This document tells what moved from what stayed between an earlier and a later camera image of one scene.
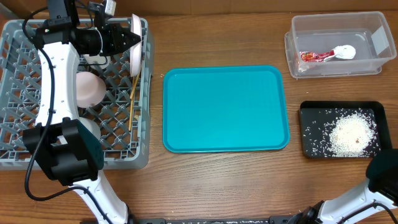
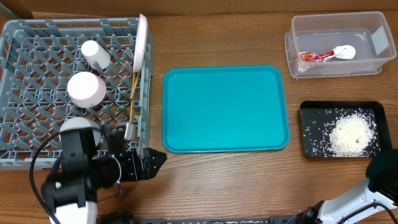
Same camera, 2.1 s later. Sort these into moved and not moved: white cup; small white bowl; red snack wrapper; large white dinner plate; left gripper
Moved: large white dinner plate; left gripper
Not moved: small white bowl; white cup; red snack wrapper
